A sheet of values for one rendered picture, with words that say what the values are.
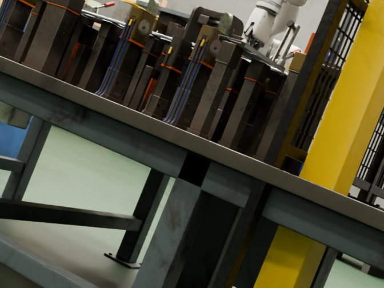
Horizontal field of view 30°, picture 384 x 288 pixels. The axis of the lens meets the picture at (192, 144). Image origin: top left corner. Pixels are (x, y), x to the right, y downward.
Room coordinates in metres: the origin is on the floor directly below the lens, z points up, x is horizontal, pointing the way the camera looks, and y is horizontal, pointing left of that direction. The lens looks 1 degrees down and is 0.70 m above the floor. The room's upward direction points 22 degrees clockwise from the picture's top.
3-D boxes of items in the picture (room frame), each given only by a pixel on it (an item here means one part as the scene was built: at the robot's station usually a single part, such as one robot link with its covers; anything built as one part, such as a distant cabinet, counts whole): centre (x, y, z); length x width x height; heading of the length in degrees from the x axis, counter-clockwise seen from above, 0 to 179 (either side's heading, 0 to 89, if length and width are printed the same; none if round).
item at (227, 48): (2.11, 0.00, 0.84); 0.05 x 0.05 x 0.29; 55
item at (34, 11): (3.13, 0.80, 0.84); 0.12 x 0.05 x 0.29; 145
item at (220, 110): (2.30, -0.04, 0.84); 0.12 x 0.07 x 0.28; 145
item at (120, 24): (2.78, 0.31, 1.00); 1.38 x 0.22 x 0.02; 55
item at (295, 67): (2.24, -0.24, 0.88); 0.08 x 0.08 x 0.36; 55
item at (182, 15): (3.18, 0.29, 1.16); 0.37 x 0.14 x 0.02; 55
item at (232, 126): (2.25, -0.11, 0.84); 0.05 x 0.05 x 0.29; 55
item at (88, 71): (2.89, 0.46, 0.84); 0.12 x 0.05 x 0.29; 145
